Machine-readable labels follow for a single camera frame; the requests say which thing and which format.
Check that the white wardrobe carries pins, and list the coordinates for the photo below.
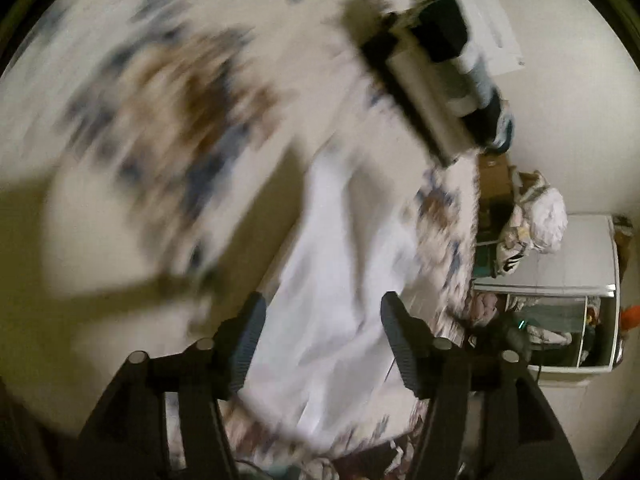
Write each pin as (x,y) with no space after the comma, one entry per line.
(575,260)

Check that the large cardboard box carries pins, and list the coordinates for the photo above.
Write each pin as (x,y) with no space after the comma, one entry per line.
(495,180)

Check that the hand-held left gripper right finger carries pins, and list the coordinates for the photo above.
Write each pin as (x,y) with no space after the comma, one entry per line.
(400,345)

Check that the white t-shirt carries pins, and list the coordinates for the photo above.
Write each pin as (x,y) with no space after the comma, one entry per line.
(340,300)

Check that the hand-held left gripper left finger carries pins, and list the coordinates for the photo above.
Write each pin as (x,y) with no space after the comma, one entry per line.
(245,345)

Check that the white folded garment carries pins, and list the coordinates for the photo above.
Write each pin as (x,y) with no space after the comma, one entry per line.
(430,95)

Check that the white bed headboard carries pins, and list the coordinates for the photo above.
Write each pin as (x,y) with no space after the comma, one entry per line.
(495,15)

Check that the orange object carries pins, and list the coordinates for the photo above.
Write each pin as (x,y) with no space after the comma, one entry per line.
(631,317)

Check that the pile of clothes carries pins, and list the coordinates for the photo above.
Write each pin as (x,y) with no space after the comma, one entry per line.
(535,220)

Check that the floral bed sheet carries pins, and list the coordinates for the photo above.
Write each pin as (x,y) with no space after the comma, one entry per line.
(150,110)

